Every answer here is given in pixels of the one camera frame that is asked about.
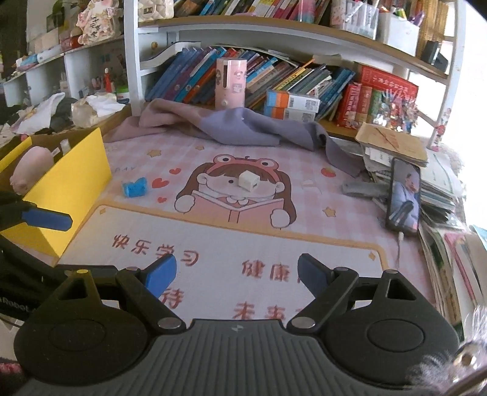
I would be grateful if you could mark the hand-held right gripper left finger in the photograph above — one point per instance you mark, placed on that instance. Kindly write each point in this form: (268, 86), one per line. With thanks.
(161, 276)

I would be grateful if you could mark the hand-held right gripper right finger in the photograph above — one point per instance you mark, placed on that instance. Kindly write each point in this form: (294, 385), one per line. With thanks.
(312, 274)

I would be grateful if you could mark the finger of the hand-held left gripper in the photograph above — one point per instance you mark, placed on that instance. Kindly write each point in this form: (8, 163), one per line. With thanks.
(34, 276)
(47, 219)

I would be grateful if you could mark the yellow cardboard box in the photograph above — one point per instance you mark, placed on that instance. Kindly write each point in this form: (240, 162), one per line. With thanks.
(72, 182)

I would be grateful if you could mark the pink pig plush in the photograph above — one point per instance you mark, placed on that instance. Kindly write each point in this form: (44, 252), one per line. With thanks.
(32, 165)

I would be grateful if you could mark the small white cube charger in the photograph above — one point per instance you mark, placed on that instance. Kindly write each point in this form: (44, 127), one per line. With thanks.
(249, 181)

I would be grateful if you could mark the pink cylinder container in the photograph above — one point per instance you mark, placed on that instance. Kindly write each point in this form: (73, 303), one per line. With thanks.
(230, 83)

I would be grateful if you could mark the pink cloth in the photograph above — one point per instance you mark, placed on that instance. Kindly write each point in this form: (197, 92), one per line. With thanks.
(7, 371)

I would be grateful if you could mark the small white bottle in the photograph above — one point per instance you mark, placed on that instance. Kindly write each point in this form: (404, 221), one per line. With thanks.
(64, 147)

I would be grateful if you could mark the pink printed desk mat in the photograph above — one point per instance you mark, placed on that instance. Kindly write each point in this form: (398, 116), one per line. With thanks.
(236, 236)

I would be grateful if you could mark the small blue toy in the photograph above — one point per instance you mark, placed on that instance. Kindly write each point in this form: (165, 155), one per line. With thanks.
(134, 187)

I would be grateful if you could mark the grey pencil case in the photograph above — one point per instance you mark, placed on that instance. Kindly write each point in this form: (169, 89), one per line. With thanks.
(365, 188)

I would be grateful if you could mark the dark cloth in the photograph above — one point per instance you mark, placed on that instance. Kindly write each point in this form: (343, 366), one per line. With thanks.
(62, 114)

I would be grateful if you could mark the white cloth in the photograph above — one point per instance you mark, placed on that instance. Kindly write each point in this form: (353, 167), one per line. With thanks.
(42, 110)

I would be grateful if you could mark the cream bag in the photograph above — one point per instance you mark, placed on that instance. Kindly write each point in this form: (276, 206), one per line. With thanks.
(95, 110)

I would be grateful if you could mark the black smartphone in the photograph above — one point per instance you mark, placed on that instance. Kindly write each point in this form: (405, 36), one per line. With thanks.
(404, 196)

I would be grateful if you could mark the brown paper envelope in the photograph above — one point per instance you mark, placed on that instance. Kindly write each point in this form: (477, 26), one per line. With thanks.
(392, 142)

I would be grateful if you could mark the red white figurine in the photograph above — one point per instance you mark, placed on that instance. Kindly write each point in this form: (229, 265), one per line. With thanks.
(107, 78)

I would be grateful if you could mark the stack of papers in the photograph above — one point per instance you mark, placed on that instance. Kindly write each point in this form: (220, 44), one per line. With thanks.
(439, 186)

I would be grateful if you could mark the white side shelf unit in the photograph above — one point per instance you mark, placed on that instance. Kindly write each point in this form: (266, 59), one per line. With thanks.
(72, 64)

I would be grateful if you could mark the grey fuzzy cloth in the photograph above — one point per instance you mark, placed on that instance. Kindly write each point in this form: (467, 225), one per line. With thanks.
(437, 371)

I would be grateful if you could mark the orange blue white carton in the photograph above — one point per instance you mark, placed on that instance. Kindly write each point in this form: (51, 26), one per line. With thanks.
(293, 101)
(289, 114)

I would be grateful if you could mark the purple cloth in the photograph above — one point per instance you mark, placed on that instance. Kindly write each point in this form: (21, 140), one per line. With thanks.
(243, 127)

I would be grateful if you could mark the red book set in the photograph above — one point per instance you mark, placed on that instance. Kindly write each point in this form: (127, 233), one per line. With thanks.
(357, 101)

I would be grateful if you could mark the white desk bookshelf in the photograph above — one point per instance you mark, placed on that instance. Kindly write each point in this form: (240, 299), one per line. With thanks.
(132, 57)

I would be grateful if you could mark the pink figure ornament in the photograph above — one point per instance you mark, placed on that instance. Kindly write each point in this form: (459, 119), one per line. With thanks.
(99, 23)

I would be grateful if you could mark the row of leaning books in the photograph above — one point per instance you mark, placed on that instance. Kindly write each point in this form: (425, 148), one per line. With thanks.
(190, 72)

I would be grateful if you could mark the black device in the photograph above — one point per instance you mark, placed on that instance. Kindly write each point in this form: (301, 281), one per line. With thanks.
(434, 55)

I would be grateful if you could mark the white storage box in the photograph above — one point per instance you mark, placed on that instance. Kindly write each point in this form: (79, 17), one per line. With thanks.
(397, 34)

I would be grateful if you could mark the white pen organiser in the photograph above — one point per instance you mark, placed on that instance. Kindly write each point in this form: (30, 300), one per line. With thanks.
(355, 19)

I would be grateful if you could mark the shelf row of books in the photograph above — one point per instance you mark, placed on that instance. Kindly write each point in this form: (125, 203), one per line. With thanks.
(247, 5)

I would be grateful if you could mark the row of yellow books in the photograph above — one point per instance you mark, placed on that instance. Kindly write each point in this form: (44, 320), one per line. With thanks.
(435, 19)

